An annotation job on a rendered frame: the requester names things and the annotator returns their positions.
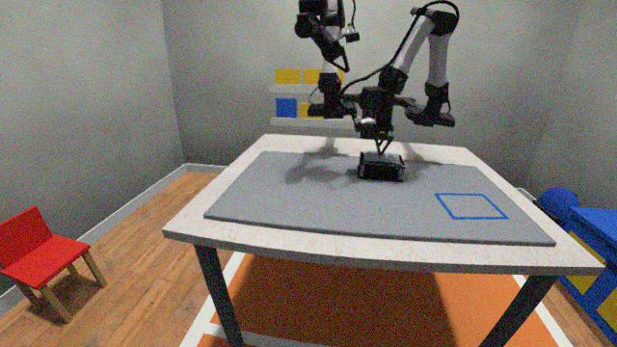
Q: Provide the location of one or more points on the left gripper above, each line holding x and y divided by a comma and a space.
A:
381, 121

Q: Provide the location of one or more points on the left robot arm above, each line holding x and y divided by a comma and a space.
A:
392, 79

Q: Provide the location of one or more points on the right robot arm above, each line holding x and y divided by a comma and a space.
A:
307, 27

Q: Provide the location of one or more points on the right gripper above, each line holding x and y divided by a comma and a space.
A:
324, 41

